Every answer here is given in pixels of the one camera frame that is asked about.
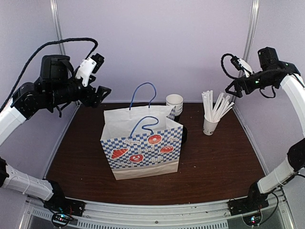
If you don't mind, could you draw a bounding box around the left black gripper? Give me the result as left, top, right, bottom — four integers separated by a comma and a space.
48, 71, 112, 108

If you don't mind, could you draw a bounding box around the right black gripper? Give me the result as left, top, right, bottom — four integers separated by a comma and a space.
226, 69, 277, 98

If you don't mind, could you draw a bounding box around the stack of paper cups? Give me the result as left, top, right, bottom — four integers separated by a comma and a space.
166, 94, 183, 122

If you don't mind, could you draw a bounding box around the stack of black lids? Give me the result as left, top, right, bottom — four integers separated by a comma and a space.
182, 126, 188, 144

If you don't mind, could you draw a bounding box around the blue checkered paper bag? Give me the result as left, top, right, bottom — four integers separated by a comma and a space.
100, 104, 183, 180

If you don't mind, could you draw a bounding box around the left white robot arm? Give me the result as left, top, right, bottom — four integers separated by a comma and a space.
0, 53, 111, 212

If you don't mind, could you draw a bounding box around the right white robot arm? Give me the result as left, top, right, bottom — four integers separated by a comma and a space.
223, 47, 305, 211

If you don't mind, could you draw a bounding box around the bundle of white straws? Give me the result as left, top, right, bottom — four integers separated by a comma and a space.
202, 90, 234, 123

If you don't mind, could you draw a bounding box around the white cup holding straws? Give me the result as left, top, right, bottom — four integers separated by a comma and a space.
203, 115, 219, 135

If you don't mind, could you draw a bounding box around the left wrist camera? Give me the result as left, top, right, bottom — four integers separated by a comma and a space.
75, 53, 104, 87

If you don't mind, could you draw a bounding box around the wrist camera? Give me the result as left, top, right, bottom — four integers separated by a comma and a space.
75, 53, 104, 87
230, 56, 254, 78

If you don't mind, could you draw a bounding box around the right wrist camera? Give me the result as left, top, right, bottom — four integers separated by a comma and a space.
230, 56, 254, 78

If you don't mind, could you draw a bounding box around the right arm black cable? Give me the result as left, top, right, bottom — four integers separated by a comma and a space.
220, 52, 277, 98

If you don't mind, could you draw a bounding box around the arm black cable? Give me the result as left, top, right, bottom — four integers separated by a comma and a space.
220, 52, 277, 98
0, 37, 99, 113

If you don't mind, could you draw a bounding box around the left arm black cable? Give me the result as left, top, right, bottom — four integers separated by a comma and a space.
0, 37, 99, 113

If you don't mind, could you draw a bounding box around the right aluminium post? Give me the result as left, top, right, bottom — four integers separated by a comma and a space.
243, 0, 260, 61

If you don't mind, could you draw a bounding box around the aluminium post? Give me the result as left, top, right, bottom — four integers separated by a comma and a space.
50, 0, 63, 40
243, 0, 260, 61

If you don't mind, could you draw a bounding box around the left aluminium post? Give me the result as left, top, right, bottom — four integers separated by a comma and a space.
50, 0, 63, 40

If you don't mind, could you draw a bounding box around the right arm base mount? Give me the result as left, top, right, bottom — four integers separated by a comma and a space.
228, 189, 269, 216

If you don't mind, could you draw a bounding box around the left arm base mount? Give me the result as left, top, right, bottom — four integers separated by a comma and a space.
44, 180, 85, 217

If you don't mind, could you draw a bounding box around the aluminium front rail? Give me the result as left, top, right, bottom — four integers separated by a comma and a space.
20, 183, 292, 229

